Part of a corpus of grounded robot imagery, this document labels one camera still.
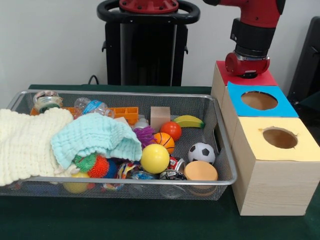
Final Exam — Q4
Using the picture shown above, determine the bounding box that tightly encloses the smooth orange-red ball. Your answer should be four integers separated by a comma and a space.
159, 121, 183, 142

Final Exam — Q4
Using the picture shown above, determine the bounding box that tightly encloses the black panel stand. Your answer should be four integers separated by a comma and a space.
287, 16, 320, 101

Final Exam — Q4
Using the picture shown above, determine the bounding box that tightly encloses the dark green table cloth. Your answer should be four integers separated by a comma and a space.
298, 91, 320, 121
0, 84, 320, 240

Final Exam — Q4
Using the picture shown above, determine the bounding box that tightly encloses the small soccer ball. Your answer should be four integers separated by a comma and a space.
187, 142, 216, 165

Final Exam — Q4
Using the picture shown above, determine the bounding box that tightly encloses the round container with orange lid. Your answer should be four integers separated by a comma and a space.
184, 160, 219, 197

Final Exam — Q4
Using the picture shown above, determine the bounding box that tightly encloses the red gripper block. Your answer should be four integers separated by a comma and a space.
224, 51, 271, 79

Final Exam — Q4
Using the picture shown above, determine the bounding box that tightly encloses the smooth yellow ball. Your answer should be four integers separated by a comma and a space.
140, 143, 171, 175

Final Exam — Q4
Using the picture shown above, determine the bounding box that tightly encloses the mint green knitted cloth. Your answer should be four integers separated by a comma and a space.
50, 112, 143, 170

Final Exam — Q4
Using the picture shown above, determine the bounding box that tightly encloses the cream knitted cloth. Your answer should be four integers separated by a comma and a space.
0, 107, 75, 187

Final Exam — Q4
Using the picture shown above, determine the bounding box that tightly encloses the plain wooden cube block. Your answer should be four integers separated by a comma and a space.
150, 106, 171, 133

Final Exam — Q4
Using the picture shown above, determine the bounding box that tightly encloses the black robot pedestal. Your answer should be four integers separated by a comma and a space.
96, 0, 201, 87

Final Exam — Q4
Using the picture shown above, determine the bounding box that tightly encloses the shallow metal mesh bin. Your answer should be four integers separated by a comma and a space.
0, 89, 238, 201

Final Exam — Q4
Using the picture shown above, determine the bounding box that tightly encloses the orange toy brick plate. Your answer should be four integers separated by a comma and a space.
29, 106, 140, 126

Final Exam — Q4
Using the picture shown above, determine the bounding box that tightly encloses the small orange basketball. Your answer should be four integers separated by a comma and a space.
152, 132, 175, 154

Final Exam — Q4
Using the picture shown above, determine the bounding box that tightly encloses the wooden box with three holes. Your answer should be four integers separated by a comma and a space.
210, 60, 320, 216

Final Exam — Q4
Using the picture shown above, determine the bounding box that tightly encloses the yellow toy banana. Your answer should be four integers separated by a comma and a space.
172, 114, 205, 130

